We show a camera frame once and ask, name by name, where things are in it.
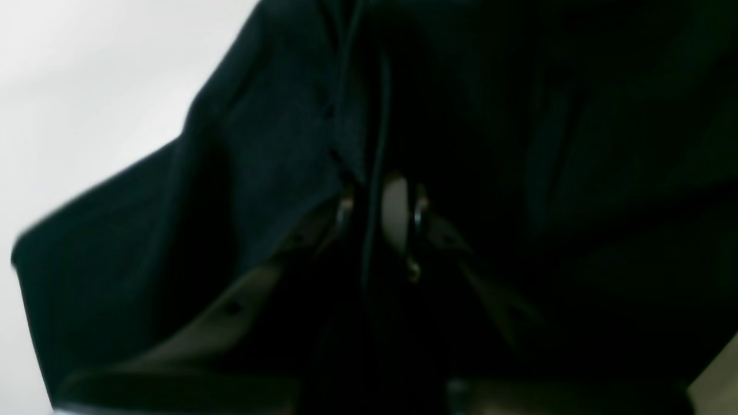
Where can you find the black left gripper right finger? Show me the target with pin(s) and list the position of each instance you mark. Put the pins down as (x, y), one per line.
(484, 321)

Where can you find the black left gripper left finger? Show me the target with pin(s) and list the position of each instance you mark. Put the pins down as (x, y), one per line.
(179, 375)

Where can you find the black T-shirt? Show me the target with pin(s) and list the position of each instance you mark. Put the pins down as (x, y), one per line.
(586, 151)

